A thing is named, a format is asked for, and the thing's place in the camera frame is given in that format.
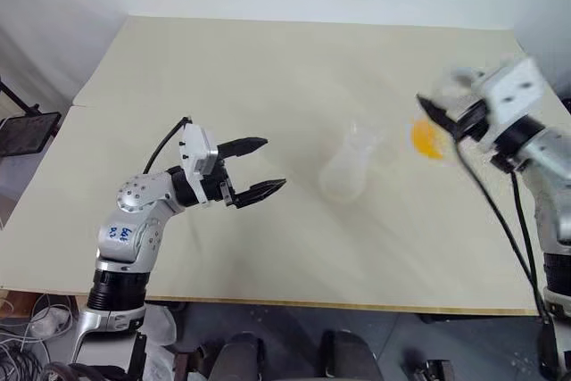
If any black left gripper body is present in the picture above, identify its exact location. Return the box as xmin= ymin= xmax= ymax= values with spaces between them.
xmin=200 ymin=158 xmax=239 ymax=210

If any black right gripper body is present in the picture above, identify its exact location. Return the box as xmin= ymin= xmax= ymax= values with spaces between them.
xmin=449 ymin=99 xmax=497 ymax=145

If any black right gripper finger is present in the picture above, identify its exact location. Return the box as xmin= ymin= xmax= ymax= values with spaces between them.
xmin=415 ymin=94 xmax=461 ymax=137

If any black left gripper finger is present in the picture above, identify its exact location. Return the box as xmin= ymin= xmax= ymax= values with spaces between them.
xmin=216 ymin=135 xmax=270 ymax=162
xmin=231 ymin=178 xmax=288 ymax=211

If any orange round object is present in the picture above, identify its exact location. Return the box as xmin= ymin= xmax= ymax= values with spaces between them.
xmin=410 ymin=117 xmax=450 ymax=162

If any clear plastic bag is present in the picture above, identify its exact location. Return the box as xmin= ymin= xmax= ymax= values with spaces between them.
xmin=143 ymin=304 xmax=178 ymax=381

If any dark rounded shape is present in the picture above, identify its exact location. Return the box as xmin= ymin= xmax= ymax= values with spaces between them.
xmin=319 ymin=329 xmax=381 ymax=381
xmin=208 ymin=331 xmax=265 ymax=381

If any black flat tray stand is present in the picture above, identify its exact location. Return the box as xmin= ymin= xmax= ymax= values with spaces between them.
xmin=0 ymin=112 xmax=62 ymax=160

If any black metal rod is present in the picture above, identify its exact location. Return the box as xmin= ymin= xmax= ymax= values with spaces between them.
xmin=0 ymin=79 xmax=42 ymax=118

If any small black metal device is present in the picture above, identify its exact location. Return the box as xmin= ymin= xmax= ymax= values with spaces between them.
xmin=412 ymin=357 xmax=457 ymax=381

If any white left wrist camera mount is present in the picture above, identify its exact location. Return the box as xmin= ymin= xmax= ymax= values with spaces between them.
xmin=178 ymin=120 xmax=220 ymax=203

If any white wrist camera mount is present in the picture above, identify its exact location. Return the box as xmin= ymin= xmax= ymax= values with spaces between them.
xmin=178 ymin=120 xmax=220 ymax=203
xmin=477 ymin=57 xmax=548 ymax=144

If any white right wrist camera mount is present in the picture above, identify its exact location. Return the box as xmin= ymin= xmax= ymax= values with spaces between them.
xmin=477 ymin=57 xmax=548 ymax=144

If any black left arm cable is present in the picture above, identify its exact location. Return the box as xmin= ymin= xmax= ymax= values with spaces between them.
xmin=143 ymin=116 xmax=194 ymax=173

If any long black right arm cable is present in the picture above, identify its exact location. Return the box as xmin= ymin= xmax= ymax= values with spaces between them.
xmin=451 ymin=137 xmax=550 ymax=324

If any short black right arm cable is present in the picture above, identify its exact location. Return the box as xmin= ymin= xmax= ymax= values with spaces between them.
xmin=510 ymin=170 xmax=542 ymax=297

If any white cable bundle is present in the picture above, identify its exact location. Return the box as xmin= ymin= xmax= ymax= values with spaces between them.
xmin=0 ymin=293 xmax=75 ymax=381

